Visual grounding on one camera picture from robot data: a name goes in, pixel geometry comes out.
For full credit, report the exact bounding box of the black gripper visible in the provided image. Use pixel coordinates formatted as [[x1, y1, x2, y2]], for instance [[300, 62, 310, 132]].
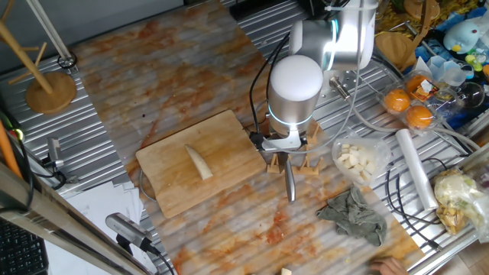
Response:
[[277, 150, 293, 171]]

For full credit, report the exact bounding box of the steel cleaver knife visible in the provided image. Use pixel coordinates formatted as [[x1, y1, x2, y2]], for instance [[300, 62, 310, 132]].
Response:
[[280, 152, 297, 203]]

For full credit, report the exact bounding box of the white radish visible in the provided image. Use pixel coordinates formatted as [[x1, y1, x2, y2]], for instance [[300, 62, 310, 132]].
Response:
[[184, 144, 214, 181]]

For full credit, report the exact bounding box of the plastic bag of radish chunks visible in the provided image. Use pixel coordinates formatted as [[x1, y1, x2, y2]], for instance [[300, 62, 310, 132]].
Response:
[[331, 135, 393, 187]]

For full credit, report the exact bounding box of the person bare hand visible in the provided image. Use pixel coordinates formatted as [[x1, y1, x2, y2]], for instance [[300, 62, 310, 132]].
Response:
[[369, 256, 410, 275]]

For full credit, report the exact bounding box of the wooden dish rack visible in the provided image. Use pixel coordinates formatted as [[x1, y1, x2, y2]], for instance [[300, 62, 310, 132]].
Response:
[[266, 121, 325, 176]]

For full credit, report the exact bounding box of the grey green cloth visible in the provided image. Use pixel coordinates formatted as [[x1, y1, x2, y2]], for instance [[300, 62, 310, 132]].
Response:
[[316, 186, 388, 248]]

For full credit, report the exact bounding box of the wooden cutting board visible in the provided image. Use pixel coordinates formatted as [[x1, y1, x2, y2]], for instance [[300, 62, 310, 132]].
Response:
[[135, 109, 267, 219]]

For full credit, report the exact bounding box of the orange fruit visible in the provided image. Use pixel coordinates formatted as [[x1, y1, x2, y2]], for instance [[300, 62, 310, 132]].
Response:
[[405, 105, 434, 129], [405, 74, 431, 96], [384, 88, 411, 114]]

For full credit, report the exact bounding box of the white plastic wrap roll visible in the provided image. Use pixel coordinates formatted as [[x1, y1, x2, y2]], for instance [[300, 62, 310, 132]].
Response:
[[395, 128, 439, 211]]

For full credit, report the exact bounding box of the marble pattern table mat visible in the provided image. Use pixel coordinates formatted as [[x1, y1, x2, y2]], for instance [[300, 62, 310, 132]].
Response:
[[70, 0, 426, 275]]

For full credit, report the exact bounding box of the wooden holder stand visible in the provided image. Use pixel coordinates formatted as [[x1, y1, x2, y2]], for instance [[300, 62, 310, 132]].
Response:
[[374, 0, 440, 72]]

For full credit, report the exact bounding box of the clear plastic fruit container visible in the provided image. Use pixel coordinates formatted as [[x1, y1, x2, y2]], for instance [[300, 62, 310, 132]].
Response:
[[380, 70, 459, 137]]

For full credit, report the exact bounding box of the plastic bag of vegetable scraps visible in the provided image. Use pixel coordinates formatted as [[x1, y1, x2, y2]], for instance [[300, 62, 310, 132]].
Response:
[[433, 167, 489, 244]]

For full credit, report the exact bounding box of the white paper stack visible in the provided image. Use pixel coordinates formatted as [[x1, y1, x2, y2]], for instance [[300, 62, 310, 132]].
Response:
[[45, 181, 161, 275]]

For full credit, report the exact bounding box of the clear measuring cup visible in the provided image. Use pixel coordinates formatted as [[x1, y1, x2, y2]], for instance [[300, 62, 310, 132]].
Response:
[[427, 56, 474, 87]]

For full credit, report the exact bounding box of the glass bowl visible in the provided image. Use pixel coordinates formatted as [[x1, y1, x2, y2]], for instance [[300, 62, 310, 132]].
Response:
[[456, 81, 486, 109]]

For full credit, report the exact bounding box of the blue plush toy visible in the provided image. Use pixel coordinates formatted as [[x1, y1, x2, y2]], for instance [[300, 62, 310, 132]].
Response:
[[442, 19, 481, 54]]

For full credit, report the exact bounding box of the wooden mug tree stand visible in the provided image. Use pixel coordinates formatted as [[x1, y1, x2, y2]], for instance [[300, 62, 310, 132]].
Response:
[[0, 0, 77, 115]]

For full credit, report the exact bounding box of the black keyboard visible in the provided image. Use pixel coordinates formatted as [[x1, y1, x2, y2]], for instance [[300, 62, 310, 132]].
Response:
[[0, 219, 49, 275]]

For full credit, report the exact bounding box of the silver camera mount bracket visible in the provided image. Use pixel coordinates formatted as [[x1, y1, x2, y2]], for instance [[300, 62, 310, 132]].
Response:
[[261, 129, 303, 153]]

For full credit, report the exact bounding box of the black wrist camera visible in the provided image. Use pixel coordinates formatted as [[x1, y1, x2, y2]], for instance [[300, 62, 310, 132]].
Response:
[[249, 131, 265, 150]]

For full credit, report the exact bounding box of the grey hose with metal connector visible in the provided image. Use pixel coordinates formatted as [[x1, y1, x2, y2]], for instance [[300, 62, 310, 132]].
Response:
[[330, 76, 481, 150]]

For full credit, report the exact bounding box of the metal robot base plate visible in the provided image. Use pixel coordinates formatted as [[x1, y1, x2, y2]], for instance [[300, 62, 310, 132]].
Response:
[[320, 64, 364, 101]]

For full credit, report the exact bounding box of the thin black power cable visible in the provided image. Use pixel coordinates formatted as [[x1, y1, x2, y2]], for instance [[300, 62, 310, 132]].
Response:
[[385, 156, 445, 251]]

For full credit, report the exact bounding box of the silver bar shaped camera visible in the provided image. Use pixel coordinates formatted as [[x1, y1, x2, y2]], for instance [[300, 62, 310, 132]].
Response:
[[105, 212, 154, 253]]

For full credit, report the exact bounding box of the small clamp mounted camera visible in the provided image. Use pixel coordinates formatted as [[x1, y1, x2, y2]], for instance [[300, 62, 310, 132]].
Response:
[[41, 137, 79, 191]]

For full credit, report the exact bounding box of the metal frame bar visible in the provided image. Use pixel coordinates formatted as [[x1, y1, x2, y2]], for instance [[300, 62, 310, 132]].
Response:
[[0, 162, 154, 275]]

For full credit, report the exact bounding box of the camera stand pole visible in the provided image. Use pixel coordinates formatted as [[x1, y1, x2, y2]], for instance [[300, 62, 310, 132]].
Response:
[[25, 0, 79, 72]]

